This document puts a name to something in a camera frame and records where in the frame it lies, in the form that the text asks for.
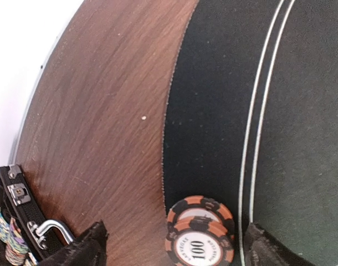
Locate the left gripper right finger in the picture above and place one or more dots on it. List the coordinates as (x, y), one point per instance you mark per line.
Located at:
(262, 248)

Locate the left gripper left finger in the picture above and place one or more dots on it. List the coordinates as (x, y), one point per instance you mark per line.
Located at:
(88, 249)

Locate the chips in case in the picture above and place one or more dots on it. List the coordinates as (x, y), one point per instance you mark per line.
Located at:
(16, 251)

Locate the black poker set case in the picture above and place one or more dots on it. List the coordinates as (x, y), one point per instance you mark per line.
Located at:
(44, 237)

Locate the round black poker mat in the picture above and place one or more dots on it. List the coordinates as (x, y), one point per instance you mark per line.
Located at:
(252, 119)

